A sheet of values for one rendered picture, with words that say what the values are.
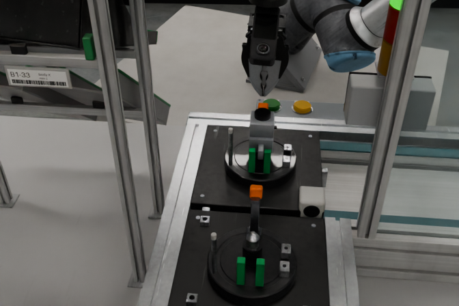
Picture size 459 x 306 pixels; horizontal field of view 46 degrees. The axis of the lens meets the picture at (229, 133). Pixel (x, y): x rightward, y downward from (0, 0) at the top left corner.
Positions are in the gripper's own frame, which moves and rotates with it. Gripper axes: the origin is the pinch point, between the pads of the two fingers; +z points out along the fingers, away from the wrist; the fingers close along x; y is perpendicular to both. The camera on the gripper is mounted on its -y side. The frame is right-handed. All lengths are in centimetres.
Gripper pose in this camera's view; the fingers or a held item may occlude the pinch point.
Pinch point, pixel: (263, 92)
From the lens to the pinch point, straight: 108.8
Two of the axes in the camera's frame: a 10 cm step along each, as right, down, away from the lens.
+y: 1.0, -6.0, 8.0
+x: -10.0, -0.6, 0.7
